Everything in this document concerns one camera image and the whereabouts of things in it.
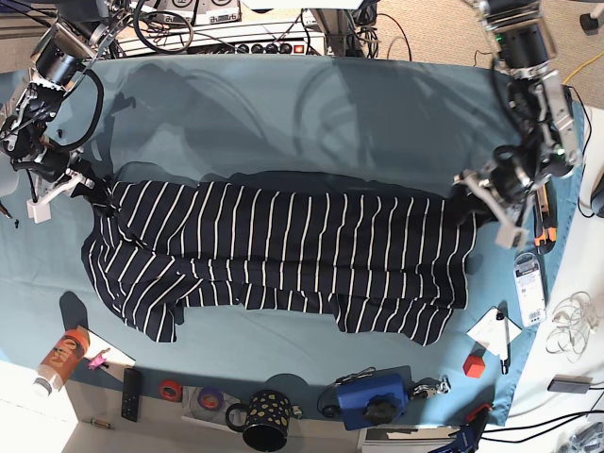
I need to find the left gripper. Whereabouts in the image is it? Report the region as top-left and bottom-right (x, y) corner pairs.
(446, 145), (581, 248)

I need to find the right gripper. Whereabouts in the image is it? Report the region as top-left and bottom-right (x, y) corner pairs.
(1, 82), (111, 223)

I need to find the navy white striped t-shirt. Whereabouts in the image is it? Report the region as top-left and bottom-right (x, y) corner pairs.
(81, 180), (483, 345)

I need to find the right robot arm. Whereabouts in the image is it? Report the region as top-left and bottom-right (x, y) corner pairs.
(1, 1), (133, 224)

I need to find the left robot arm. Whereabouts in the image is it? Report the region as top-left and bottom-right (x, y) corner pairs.
(452, 1), (581, 255)

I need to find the orange black utility knife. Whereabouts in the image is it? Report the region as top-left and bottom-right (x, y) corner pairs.
(533, 180), (558, 255)

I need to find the white cup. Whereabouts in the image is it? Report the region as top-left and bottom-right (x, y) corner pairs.
(0, 154), (19, 197)

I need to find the black white marker pen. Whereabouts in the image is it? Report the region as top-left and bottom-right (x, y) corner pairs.
(495, 311), (510, 375)

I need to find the white paper card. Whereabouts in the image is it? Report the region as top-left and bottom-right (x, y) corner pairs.
(467, 307), (521, 356)

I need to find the white paper sheet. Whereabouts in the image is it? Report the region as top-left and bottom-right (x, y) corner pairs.
(77, 326), (136, 367)

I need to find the red cube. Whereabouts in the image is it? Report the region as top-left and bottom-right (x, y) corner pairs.
(462, 354), (485, 378)

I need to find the pink small figurine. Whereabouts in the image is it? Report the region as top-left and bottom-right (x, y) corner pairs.
(87, 348), (110, 371)

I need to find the metal keyring carabiner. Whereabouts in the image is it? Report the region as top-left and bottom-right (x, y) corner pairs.
(408, 376), (451, 401)

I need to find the red tape roll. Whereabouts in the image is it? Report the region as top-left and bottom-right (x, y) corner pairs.
(159, 379), (182, 402)

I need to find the black remote control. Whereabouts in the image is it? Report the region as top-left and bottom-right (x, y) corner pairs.
(121, 368), (143, 423)

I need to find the white power strip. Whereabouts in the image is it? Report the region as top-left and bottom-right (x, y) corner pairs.
(187, 41), (316, 56)

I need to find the grey adapter box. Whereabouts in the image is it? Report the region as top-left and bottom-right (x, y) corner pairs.
(547, 376), (592, 394)

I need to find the purple tape roll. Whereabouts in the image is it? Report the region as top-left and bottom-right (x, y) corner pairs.
(197, 387), (224, 411)

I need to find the black mug yellow pattern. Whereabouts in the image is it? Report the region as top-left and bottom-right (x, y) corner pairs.
(225, 390), (293, 452)

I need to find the white coiled cable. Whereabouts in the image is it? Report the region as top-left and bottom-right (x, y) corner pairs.
(545, 291), (600, 364)

